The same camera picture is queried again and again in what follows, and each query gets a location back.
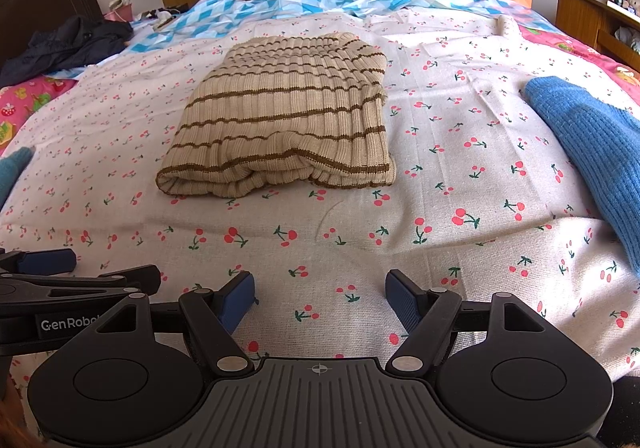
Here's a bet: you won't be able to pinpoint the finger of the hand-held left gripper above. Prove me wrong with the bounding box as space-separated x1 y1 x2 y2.
0 249 77 276
0 265 162 301

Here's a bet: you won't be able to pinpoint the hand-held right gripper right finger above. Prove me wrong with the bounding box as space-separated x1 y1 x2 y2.
385 269 551 376

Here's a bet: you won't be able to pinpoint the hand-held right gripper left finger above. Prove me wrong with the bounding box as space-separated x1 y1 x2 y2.
92 270 257 376

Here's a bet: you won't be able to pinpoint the beige brown-striped knit sweater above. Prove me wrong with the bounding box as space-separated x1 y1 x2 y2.
156 32 398 199

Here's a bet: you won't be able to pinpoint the white cherry-print bedsheet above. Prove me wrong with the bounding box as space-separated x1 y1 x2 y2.
0 8 640 429

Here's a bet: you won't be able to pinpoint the teal fleece cloth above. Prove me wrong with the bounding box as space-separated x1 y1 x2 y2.
0 146 36 209

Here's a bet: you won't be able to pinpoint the pink printed blanket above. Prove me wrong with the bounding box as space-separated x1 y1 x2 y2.
0 22 640 149

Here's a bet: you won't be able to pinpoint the dark jacket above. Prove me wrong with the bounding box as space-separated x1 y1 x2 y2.
0 15 135 87

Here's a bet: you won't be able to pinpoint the blue knit sweater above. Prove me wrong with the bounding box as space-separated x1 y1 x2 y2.
523 76 640 279

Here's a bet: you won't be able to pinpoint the pink container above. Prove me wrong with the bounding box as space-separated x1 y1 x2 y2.
104 0 133 22

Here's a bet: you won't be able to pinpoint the black and white small items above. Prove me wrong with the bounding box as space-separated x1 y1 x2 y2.
145 5 188 31

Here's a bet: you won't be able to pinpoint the blue white patterned quilt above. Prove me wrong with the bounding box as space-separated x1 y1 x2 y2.
122 0 543 53

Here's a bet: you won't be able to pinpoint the wooden side cabinet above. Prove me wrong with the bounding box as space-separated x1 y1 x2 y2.
556 0 640 73

